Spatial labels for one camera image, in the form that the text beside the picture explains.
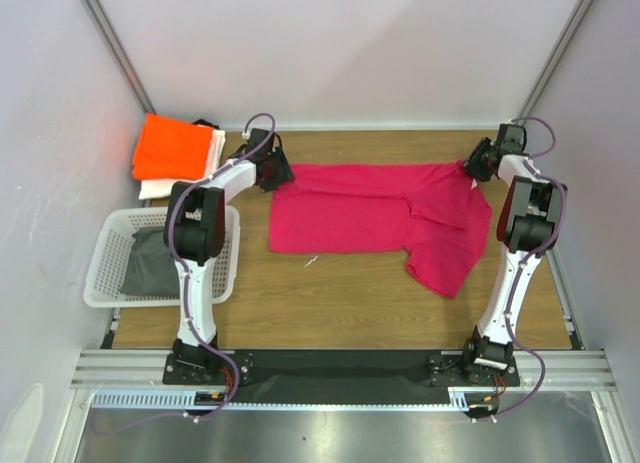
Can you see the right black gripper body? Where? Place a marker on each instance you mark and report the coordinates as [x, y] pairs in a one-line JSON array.
[[477, 162]]

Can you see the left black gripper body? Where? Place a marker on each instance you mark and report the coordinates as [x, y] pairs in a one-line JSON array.
[[279, 172]]

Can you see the pink t shirt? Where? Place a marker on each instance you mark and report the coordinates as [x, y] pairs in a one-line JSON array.
[[435, 212]]

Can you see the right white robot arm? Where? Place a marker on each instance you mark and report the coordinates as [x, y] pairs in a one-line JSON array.
[[528, 226]]

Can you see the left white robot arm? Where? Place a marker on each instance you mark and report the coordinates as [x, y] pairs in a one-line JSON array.
[[195, 234]]

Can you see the black folded t shirt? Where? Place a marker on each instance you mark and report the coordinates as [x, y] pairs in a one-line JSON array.
[[205, 123]]

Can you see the orange folded t shirt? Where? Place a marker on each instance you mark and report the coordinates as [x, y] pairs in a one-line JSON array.
[[171, 149]]

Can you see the white folded t shirt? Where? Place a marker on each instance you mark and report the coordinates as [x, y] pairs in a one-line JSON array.
[[160, 188]]

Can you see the grey t shirt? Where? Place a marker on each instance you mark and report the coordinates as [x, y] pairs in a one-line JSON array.
[[150, 270]]

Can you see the white plastic basket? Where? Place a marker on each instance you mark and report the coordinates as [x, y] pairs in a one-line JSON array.
[[109, 262]]

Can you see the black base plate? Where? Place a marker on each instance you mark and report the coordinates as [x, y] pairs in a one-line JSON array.
[[355, 373]]

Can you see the white cable duct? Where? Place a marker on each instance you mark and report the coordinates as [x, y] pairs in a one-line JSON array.
[[205, 401]]

